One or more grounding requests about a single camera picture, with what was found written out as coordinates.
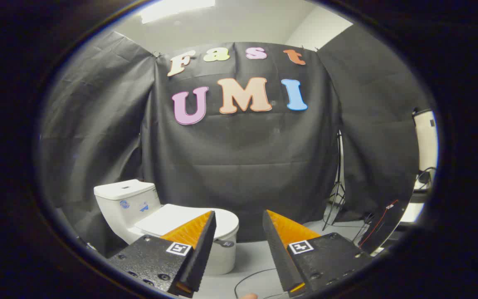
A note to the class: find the white panel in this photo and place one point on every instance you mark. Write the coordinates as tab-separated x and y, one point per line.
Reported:
425	141

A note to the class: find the black tripod stand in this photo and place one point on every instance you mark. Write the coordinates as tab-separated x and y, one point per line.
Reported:
337	187

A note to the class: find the black backdrop cloth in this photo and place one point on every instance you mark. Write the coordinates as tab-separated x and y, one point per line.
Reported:
243	158

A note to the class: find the white toilet lid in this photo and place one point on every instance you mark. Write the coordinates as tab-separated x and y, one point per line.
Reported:
168	218

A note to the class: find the white ceramic toilet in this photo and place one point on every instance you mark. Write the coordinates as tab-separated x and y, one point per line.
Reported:
118	205

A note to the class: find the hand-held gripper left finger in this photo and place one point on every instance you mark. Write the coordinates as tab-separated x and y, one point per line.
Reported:
202	249

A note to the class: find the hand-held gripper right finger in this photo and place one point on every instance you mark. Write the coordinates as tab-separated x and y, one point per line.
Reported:
275	249

